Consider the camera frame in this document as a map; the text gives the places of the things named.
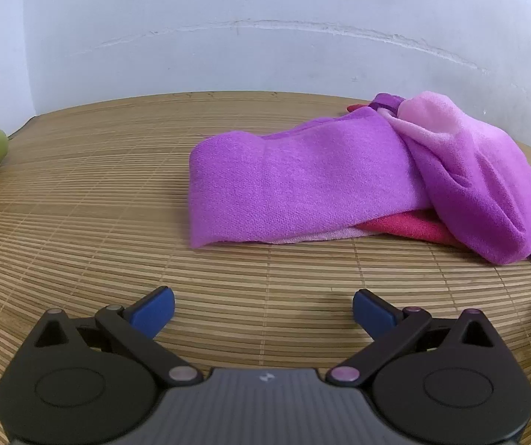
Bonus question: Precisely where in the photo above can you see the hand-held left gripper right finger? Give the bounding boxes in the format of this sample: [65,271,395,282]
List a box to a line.
[326,288,499,387]

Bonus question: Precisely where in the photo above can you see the purple pink red gradient cloth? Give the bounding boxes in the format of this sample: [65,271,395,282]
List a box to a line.
[188,90,531,266]

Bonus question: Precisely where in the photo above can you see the bamboo mat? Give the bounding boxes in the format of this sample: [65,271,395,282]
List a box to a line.
[0,90,531,445]

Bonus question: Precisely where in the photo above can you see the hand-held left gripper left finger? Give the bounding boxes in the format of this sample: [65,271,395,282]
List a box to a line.
[33,286,204,387]

